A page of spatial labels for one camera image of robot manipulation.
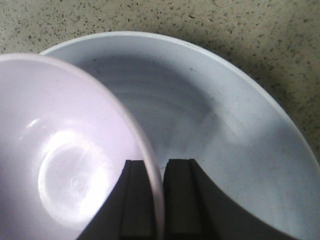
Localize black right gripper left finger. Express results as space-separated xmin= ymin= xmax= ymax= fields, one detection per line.
xmin=79 ymin=160 xmax=157 ymax=240

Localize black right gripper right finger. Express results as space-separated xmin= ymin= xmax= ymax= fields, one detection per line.
xmin=163 ymin=159 xmax=283 ymax=240

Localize purple plastic bowl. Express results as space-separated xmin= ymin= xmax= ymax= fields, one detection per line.
xmin=0 ymin=53 xmax=165 ymax=240

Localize light blue plate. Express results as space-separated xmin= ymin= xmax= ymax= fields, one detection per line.
xmin=43 ymin=31 xmax=320 ymax=240

